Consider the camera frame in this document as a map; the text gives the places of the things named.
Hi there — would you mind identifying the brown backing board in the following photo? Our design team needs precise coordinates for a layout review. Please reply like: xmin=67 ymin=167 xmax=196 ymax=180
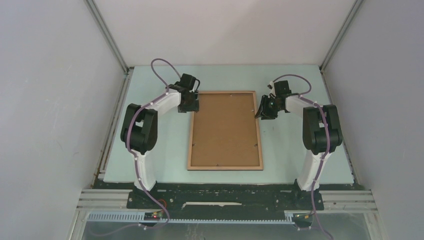
xmin=191 ymin=94 xmax=261 ymax=168

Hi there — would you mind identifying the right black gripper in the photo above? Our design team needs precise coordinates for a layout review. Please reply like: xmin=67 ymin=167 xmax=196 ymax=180
xmin=254 ymin=94 xmax=282 ymax=121

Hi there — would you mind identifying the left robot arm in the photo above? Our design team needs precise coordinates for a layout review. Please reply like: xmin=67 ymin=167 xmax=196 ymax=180
xmin=120 ymin=73 xmax=201 ymax=208

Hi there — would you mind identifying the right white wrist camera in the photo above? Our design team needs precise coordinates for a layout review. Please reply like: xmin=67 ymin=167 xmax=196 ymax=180
xmin=267 ymin=81 xmax=276 ymax=98

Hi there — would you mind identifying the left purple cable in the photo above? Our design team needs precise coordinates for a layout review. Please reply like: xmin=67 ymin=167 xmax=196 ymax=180
xmin=127 ymin=58 xmax=182 ymax=231

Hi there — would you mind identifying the aluminium corner post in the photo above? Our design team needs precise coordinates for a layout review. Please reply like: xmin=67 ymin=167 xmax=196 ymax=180
xmin=84 ymin=0 xmax=130 ymax=74
xmin=319 ymin=0 xmax=365 ymax=73

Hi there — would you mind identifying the right aluminium corner post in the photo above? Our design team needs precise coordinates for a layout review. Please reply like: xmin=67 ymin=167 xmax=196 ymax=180
xmin=319 ymin=0 xmax=365 ymax=73

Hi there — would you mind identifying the wooden picture frame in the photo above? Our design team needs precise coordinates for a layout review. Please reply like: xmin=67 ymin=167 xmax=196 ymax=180
xmin=187 ymin=90 xmax=265 ymax=172

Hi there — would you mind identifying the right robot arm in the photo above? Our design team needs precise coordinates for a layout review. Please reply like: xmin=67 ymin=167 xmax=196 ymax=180
xmin=255 ymin=80 xmax=343 ymax=209

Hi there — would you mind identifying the left aluminium corner post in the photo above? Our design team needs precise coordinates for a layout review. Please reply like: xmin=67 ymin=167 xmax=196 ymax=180
xmin=84 ymin=0 xmax=130 ymax=74

